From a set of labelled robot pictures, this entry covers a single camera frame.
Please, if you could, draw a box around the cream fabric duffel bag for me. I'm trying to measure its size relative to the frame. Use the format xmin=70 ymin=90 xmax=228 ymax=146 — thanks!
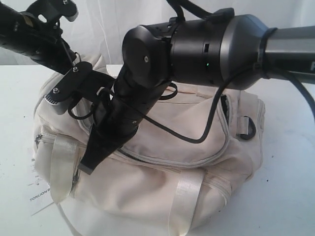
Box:
xmin=34 ymin=73 xmax=265 ymax=236

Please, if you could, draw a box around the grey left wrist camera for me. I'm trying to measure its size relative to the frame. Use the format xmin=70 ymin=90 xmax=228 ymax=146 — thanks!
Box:
xmin=62 ymin=0 xmax=78 ymax=22

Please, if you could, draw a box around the white paper product tag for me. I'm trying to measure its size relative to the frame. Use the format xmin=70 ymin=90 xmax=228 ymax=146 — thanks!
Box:
xmin=25 ymin=157 xmax=53 ymax=216

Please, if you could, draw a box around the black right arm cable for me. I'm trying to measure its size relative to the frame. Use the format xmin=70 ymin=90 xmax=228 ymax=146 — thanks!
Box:
xmin=66 ymin=0 xmax=315 ymax=146

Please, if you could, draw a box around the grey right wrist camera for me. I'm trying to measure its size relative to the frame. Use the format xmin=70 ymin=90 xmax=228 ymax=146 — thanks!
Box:
xmin=45 ymin=61 xmax=93 ymax=115

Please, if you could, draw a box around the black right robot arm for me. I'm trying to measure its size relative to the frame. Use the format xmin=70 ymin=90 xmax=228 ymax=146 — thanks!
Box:
xmin=79 ymin=8 xmax=315 ymax=174

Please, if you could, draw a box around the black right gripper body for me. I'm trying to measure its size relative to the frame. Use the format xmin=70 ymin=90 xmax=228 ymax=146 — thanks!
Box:
xmin=88 ymin=90 xmax=162 ymax=148

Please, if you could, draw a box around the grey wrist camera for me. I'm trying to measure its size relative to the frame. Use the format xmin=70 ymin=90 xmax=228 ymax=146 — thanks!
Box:
xmin=62 ymin=0 xmax=78 ymax=22
xmin=45 ymin=61 xmax=93 ymax=115

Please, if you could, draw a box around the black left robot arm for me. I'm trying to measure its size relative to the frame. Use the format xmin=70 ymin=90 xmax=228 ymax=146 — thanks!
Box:
xmin=0 ymin=0 xmax=78 ymax=75

